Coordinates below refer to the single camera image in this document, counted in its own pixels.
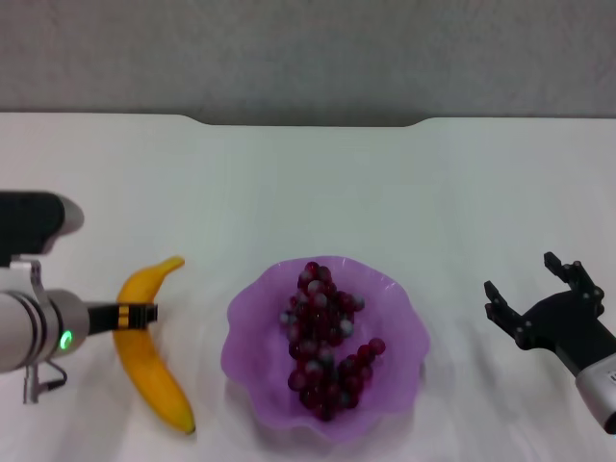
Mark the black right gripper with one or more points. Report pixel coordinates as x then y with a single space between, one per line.
563 322

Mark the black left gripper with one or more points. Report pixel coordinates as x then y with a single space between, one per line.
102 318

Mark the yellow banana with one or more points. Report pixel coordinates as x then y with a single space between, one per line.
149 370

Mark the dark red grape bunch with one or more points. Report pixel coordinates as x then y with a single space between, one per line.
317 317

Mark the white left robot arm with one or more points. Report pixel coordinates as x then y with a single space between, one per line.
29 332

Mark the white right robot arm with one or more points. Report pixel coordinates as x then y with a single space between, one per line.
599 390

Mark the purple wavy plastic plate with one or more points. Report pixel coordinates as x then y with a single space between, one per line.
260 346

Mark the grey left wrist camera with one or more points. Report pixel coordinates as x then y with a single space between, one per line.
33 221

